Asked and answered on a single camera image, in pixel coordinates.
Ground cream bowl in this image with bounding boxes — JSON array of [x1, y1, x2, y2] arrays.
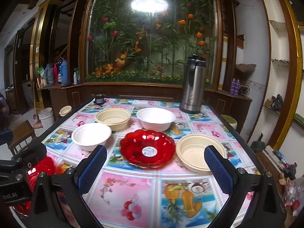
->
[[176, 134, 227, 173], [95, 108, 131, 132]]

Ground white bowl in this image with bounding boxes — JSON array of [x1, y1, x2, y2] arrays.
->
[[136, 107, 176, 132], [71, 123, 112, 151]]

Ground red glass plate with sticker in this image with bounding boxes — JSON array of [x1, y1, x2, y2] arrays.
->
[[120, 129, 176, 169]]

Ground stacked bowls on side stand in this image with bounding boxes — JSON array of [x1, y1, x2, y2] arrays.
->
[[59, 105, 72, 117]]

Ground wooden stool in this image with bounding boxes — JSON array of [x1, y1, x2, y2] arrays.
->
[[8, 120, 36, 156]]

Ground green pale bowl at right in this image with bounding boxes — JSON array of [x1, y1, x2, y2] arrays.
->
[[221, 114, 238, 130]]

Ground colourful fruit pattern tablecloth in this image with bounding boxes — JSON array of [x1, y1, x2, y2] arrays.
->
[[40, 98, 257, 227]]

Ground white plastic bucket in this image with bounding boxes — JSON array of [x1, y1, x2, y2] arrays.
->
[[38, 107, 55, 129]]

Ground small black jar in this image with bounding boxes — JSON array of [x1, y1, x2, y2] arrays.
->
[[93, 94, 105, 105]]

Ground stainless steel thermos jug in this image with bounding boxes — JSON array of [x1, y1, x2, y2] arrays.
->
[[179, 55, 207, 114]]

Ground purple bottles pair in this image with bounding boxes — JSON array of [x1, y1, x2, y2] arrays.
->
[[229, 78, 241, 96]]

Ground blue water bottle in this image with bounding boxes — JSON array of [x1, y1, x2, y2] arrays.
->
[[60, 60, 69, 85]]

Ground flower garden wall mural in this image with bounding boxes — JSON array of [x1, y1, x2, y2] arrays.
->
[[85, 0, 218, 88]]

